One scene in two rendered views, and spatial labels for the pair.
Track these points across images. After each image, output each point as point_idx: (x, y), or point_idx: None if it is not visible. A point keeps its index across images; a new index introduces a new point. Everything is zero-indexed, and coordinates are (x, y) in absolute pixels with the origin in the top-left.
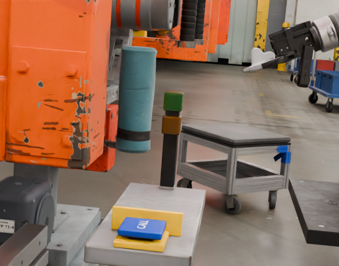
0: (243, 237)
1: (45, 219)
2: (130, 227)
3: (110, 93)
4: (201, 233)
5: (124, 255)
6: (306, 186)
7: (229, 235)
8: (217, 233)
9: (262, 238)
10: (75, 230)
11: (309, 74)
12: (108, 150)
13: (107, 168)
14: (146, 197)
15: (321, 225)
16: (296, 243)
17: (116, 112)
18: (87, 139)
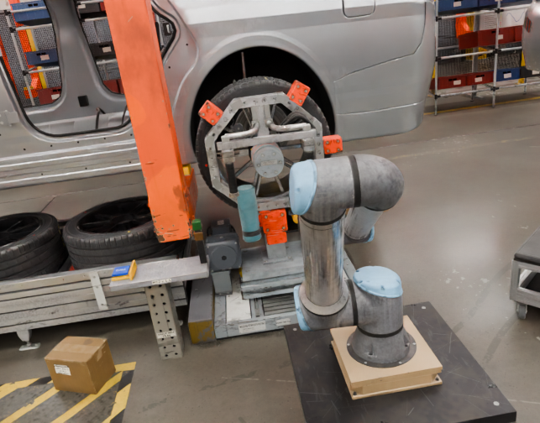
0: (458, 334)
1: (221, 256)
2: (116, 268)
3: (268, 204)
4: (443, 314)
5: None
6: (407, 311)
7: (456, 326)
8: (454, 321)
9: (471, 344)
10: (272, 268)
11: (299, 227)
12: (266, 233)
13: (268, 242)
14: (184, 263)
15: (297, 329)
16: (482, 364)
17: (280, 214)
18: (157, 232)
